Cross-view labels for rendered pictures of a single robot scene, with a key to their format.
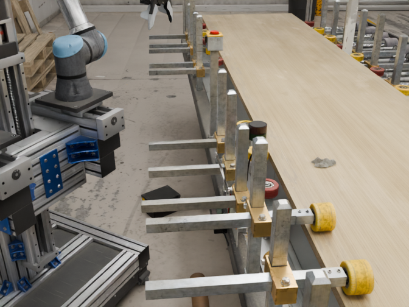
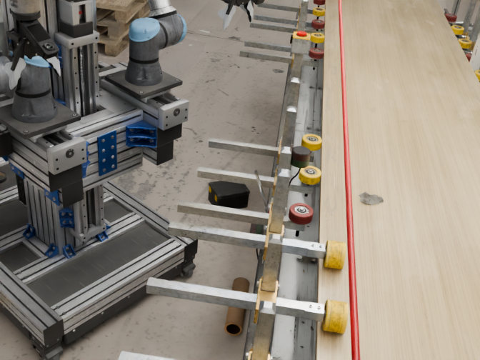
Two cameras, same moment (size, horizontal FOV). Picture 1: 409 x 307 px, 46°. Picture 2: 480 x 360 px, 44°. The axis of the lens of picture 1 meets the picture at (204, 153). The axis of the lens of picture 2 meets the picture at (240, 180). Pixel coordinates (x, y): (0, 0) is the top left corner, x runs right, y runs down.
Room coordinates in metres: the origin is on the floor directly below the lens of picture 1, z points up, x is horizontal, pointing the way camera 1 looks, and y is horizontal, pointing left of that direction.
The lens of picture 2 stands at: (-0.28, -0.27, 2.06)
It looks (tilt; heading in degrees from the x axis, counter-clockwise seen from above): 33 degrees down; 10
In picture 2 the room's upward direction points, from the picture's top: 6 degrees clockwise
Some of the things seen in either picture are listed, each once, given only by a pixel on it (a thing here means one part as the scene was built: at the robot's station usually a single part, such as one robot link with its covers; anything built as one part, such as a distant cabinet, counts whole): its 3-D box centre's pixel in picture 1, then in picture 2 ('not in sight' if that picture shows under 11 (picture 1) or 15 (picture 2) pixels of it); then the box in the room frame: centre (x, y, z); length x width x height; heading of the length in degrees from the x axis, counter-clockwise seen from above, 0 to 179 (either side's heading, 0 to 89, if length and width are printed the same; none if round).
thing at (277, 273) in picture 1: (279, 275); (266, 298); (0.87, -0.18, 0.95); 0.13 x 0.06 x 0.05; 6
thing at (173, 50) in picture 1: (179, 50); (284, 28); (3.33, 0.17, 0.83); 0.43 x 0.03 x 0.04; 96
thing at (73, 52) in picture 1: (70, 54); (145, 38); (1.85, 0.53, 1.21); 0.13 x 0.12 x 0.14; 158
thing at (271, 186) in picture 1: (265, 197); (299, 222); (1.36, -0.21, 0.85); 0.08 x 0.08 x 0.11
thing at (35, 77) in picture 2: not in sight; (28, 68); (1.41, 0.77, 1.21); 0.13 x 0.12 x 0.14; 144
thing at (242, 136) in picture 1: (240, 189); (277, 208); (1.39, -0.12, 0.87); 0.03 x 0.03 x 0.48; 6
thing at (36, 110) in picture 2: not in sight; (33, 100); (1.41, 0.77, 1.09); 0.15 x 0.15 x 0.10
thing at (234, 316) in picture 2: (199, 299); (237, 305); (1.72, 0.02, 0.04); 0.30 x 0.08 x 0.08; 6
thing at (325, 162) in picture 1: (324, 161); (371, 197); (1.51, -0.43, 0.91); 0.09 x 0.07 x 0.02; 89
